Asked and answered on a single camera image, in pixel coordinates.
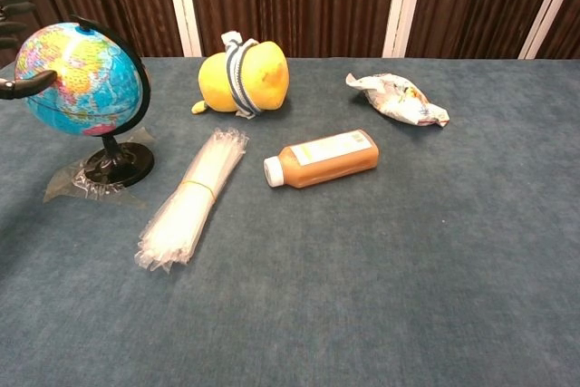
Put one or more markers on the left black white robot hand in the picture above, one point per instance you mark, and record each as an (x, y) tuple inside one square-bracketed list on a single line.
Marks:
[(22, 88)]

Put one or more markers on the small globe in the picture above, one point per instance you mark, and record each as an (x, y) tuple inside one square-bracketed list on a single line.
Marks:
[(90, 83)]

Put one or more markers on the clear crumpled plastic tape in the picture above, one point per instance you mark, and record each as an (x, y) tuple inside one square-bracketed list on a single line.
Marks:
[(90, 190)]

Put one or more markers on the bundle of clear straws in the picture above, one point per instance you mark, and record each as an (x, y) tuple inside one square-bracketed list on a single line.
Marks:
[(190, 201)]

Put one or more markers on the yellow plush toy striped scarf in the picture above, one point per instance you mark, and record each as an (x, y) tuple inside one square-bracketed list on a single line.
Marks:
[(263, 79)]

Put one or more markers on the orange juice bottle white cap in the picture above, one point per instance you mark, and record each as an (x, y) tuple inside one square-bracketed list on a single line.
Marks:
[(331, 160)]

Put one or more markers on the blue felt table mat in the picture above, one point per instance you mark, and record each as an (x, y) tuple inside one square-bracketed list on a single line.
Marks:
[(344, 278)]

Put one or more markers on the crumpled white snack bag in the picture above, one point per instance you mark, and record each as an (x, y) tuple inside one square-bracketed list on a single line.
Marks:
[(399, 99)]

